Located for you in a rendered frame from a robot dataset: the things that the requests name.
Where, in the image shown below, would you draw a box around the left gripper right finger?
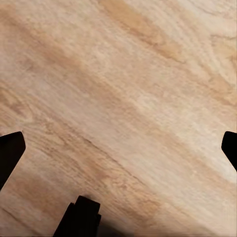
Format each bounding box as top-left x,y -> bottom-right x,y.
221,131 -> 237,171

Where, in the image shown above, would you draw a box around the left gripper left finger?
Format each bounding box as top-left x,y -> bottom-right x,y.
0,131 -> 26,190

